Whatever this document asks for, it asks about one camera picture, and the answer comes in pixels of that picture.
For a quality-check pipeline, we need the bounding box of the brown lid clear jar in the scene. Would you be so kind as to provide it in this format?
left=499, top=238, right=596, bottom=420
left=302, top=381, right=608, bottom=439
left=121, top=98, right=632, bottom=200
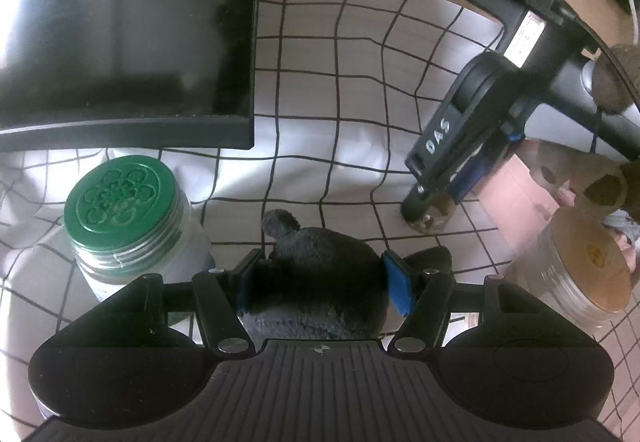
left=504, top=207, right=631, bottom=334

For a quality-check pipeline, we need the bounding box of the small cork stopper bottle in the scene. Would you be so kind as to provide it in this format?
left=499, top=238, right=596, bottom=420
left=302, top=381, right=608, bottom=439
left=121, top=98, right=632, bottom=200
left=409, top=194, right=457, bottom=235

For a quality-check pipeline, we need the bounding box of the white black grid tablecloth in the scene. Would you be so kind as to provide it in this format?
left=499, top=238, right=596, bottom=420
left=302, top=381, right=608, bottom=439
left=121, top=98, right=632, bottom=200
left=0, top=0, right=640, bottom=442

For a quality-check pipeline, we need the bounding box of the green lid plastic jar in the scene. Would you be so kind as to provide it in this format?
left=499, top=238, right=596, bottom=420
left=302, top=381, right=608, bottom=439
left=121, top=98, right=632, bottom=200
left=63, top=155, right=215, bottom=301

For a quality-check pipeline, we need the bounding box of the pink storage box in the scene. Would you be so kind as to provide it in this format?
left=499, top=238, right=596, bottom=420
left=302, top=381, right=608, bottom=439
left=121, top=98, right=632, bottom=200
left=478, top=149, right=639, bottom=253

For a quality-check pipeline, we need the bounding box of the right hand in glove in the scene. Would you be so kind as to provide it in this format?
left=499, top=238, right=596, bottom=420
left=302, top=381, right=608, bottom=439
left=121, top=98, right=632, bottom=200
left=592, top=44, right=640, bottom=115

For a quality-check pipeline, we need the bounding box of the black flat screen monitor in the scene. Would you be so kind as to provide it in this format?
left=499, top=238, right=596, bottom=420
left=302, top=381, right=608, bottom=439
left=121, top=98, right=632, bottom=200
left=1, top=0, right=258, bottom=151

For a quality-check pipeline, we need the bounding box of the dark grey plush toy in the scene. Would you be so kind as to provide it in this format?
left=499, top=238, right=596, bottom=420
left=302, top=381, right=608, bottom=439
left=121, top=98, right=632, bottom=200
left=239, top=209, right=393, bottom=344

